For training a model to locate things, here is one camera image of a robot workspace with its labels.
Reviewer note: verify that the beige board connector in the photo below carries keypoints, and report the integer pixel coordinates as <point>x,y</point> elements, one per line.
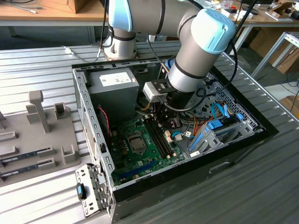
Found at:
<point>168,137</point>

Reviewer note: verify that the black RAM slot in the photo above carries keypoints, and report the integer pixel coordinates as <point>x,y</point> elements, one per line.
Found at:
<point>156,139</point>
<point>163,138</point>

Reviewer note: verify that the aluminium profile frame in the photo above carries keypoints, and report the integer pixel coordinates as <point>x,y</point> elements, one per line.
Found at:
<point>269,54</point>

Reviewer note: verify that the small open cardboard box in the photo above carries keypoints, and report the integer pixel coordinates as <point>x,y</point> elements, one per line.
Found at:
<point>280,7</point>

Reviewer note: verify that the grey lower disk bay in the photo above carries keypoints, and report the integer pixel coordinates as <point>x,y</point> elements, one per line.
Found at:
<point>210,141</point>

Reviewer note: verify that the black tripod pole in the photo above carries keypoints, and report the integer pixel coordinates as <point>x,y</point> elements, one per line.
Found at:
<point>245,14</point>

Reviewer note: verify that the white paper box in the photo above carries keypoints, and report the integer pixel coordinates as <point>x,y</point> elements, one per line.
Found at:
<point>248,16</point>

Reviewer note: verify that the blue RAM stick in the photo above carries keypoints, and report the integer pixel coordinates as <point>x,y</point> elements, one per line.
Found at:
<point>18,156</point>
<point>21,170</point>

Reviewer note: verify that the black camera bracket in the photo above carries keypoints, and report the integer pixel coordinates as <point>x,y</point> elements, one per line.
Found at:
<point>162,84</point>

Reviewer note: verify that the grey camera mount block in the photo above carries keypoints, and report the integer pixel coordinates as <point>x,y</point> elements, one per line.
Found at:
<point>151,94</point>

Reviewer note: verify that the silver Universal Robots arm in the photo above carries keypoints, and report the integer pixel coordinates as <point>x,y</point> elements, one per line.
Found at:
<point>191,65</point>

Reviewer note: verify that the metal expansion bracket cover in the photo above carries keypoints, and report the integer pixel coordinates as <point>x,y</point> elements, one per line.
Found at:
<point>91,198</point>

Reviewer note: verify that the grey metal drive cage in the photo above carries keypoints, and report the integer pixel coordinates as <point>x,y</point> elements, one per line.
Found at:
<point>209,77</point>

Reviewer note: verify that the green motherboard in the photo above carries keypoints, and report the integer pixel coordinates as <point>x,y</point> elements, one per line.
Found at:
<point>151,151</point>

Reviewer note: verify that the blue bay rail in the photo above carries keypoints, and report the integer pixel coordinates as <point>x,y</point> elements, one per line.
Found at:
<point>196,142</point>

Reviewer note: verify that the perforated metal disk bay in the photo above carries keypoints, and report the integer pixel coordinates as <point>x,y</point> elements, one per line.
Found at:
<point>245,109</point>

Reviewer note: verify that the black case fan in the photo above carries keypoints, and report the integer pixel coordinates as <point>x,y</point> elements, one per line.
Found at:
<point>102,127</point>

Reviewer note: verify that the blue expansion slot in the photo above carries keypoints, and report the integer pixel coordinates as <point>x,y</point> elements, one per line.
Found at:
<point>137,170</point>

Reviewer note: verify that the blue disk carrier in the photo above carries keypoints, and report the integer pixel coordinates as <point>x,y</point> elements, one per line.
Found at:
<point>215,125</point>

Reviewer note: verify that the beige square power connector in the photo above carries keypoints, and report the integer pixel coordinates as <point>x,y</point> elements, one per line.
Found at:
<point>114,133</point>

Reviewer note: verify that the blue bay clip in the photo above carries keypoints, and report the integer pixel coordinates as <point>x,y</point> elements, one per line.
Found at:
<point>239,117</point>

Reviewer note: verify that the silver coin battery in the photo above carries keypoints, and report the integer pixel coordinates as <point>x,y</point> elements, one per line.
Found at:
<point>135,177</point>

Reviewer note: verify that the black blue latch knob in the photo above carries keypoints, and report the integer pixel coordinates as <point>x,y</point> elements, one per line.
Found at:
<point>80,191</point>

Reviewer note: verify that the brown wooden box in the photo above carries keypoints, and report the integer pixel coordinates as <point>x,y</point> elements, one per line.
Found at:
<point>70,5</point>

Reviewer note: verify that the blue drive latch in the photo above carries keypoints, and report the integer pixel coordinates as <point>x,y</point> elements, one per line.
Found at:
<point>169,63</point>

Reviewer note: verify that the CPU socket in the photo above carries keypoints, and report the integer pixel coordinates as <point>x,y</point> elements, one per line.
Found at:
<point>128,142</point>

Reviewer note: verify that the grey parts rack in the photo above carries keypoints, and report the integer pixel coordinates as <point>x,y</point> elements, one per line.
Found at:
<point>28,140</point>

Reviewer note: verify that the grey power supply unit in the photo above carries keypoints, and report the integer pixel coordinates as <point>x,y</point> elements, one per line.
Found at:
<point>112,100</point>

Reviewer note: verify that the black PC case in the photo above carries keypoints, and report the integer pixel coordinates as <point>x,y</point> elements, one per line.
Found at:
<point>163,193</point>

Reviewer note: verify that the brown cardboard box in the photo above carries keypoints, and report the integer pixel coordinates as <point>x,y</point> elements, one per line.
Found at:
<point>288,61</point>
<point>290,102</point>
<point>262,40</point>

